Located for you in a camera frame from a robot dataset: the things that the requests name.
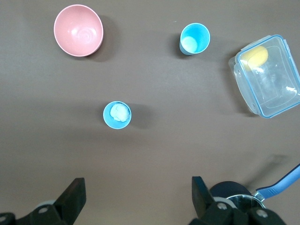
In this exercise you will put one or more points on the yellow sponge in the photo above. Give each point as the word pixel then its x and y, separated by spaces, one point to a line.
pixel 256 56

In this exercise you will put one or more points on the clear plastic container blue seal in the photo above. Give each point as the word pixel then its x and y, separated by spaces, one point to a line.
pixel 276 82

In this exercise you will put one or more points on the blue plastic cup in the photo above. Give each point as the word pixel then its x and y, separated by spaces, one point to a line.
pixel 197 35
pixel 117 114

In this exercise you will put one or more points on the pink bowl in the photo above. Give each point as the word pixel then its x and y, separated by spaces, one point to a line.
pixel 77 30

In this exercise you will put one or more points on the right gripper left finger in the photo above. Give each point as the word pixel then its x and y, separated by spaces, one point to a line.
pixel 68 201

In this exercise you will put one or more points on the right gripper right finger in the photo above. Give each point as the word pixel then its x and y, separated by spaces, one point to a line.
pixel 201 199

